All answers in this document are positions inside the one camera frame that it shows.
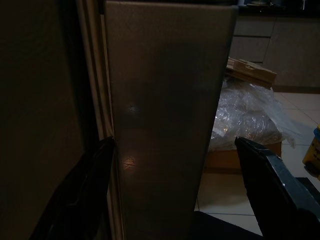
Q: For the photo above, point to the grey fridge body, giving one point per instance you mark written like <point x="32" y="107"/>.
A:
<point x="37" y="100"/>

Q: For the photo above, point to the grey fridge door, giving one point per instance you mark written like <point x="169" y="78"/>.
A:
<point x="162" y="87"/>

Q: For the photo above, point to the grey kitchen cabinets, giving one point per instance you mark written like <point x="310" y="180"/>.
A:
<point x="287" y="50"/>

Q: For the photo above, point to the black floor mat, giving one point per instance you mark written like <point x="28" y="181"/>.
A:
<point x="220" y="227"/>

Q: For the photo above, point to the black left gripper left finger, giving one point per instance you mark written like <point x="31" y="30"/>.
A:
<point x="72" y="200"/>

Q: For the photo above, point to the flat brown cardboard pieces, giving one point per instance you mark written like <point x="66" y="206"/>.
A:
<point x="252" y="71"/>

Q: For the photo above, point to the clear bubble wrap sheet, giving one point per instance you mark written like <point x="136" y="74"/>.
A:
<point x="250" y="112"/>

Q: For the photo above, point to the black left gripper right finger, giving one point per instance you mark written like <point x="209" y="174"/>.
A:
<point x="280" y="205"/>

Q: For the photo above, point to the yellow container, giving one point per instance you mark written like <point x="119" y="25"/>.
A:
<point x="312" y="145"/>

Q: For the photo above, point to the brown cardboard box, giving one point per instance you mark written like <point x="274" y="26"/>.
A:
<point x="225" y="157"/>

